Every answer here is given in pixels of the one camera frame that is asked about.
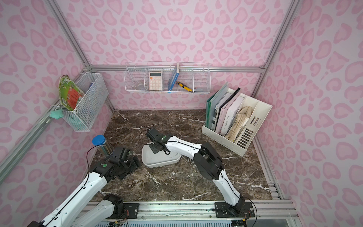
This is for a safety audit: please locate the mint green wall hook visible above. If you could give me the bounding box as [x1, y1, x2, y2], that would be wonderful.
[49, 109, 64, 120]

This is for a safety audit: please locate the green folder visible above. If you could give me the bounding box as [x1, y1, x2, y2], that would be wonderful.
[205, 83, 229, 129]

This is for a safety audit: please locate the white calculator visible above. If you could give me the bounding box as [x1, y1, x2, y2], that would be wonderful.
[149, 72, 162, 91]

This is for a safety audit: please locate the blue book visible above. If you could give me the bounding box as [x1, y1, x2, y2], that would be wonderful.
[167, 63, 180, 92]

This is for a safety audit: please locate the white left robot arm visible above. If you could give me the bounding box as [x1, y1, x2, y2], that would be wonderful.
[28, 147, 141, 227]

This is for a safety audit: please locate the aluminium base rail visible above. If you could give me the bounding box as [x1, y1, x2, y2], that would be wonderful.
[128, 200, 299, 222]

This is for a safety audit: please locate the black binder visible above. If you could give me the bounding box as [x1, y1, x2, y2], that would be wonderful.
[211, 88, 241, 134]

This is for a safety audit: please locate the beige desktop file organizer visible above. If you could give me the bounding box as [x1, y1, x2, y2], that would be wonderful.
[202, 93, 272, 157]

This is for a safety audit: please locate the white wire wall shelf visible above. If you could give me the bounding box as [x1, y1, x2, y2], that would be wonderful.
[124, 62, 211, 94]

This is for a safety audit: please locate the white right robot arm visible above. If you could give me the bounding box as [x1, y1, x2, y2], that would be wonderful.
[146, 128, 245, 211]

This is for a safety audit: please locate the green red snack bag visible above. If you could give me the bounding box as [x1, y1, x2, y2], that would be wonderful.
[58, 75, 85, 111]

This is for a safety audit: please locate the beige paper stack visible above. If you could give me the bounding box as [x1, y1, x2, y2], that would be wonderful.
[225, 106, 252, 142]

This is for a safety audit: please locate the white mesh wall basket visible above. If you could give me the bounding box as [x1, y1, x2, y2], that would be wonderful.
[61, 72, 109, 132]

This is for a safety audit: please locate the pink white binder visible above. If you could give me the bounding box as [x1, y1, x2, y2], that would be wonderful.
[219, 93, 245, 136]

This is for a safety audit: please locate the yellow utility knife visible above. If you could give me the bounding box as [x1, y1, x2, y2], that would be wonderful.
[178, 82, 192, 92]

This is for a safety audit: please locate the white plastic storage box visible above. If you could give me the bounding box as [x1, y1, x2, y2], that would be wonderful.
[142, 143, 182, 168]

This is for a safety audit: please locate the blue lidded metal can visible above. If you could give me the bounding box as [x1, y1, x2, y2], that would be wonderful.
[92, 135, 114, 156]

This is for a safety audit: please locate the clear tape roll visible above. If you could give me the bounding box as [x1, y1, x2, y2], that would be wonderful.
[135, 81, 145, 91]

